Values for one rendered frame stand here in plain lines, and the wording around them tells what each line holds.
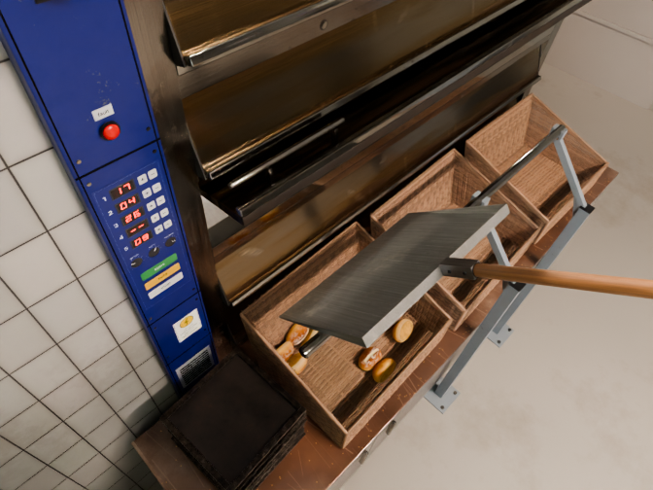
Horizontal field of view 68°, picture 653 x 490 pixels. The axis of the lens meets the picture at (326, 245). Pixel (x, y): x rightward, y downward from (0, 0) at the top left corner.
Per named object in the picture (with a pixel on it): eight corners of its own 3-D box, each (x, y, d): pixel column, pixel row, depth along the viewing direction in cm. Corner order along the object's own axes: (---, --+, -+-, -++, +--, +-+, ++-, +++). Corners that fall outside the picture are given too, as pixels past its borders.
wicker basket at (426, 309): (241, 351, 170) (235, 312, 148) (348, 261, 197) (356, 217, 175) (342, 453, 152) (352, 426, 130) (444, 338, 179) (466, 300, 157)
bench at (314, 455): (162, 476, 197) (124, 435, 151) (489, 192, 309) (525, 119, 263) (251, 598, 175) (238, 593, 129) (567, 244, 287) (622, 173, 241)
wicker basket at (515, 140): (445, 185, 228) (463, 139, 206) (510, 135, 254) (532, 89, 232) (534, 247, 208) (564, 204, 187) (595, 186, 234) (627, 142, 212)
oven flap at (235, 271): (225, 301, 143) (202, 250, 131) (532, 78, 226) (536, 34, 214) (233, 308, 140) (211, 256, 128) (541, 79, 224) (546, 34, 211)
